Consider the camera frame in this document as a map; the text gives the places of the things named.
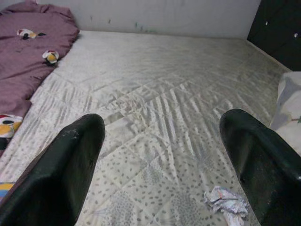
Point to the purple blanket with duck print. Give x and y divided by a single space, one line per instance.
23 70

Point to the white quilted mattress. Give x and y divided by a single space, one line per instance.
152 82

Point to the white pillow with green tree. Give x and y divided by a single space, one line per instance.
289 131

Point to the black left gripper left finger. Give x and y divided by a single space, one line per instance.
51 183

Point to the black tufted headboard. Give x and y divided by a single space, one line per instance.
277 35

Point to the white paper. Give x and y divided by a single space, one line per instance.
223 200

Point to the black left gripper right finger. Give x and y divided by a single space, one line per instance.
270 179

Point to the colourful children's book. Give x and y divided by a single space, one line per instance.
4 188

